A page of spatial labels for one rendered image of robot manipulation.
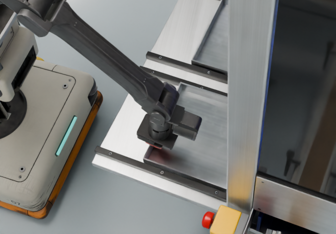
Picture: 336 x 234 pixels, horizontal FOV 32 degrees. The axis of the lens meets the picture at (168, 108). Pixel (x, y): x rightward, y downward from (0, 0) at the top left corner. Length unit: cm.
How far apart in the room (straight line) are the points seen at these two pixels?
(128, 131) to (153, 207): 89
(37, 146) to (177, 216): 64
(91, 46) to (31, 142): 120
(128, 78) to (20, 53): 76
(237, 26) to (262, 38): 4
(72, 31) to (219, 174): 59
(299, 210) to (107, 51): 54
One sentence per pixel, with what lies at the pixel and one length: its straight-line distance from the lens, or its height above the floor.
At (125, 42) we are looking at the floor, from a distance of 296.
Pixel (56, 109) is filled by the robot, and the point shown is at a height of 28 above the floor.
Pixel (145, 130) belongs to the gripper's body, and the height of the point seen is 99.
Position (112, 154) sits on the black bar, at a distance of 163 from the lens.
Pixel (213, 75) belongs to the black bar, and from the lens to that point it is 173.
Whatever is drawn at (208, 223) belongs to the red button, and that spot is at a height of 101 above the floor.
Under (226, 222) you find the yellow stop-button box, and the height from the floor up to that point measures 103.
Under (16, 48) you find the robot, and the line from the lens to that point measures 203.
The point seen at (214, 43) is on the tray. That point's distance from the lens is 182.
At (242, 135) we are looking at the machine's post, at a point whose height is 136.
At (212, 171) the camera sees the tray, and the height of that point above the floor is 88.
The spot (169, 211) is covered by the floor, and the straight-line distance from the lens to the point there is 251.
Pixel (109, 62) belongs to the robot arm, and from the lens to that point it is 130.
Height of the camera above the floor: 234
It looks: 59 degrees down
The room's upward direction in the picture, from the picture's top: 9 degrees counter-clockwise
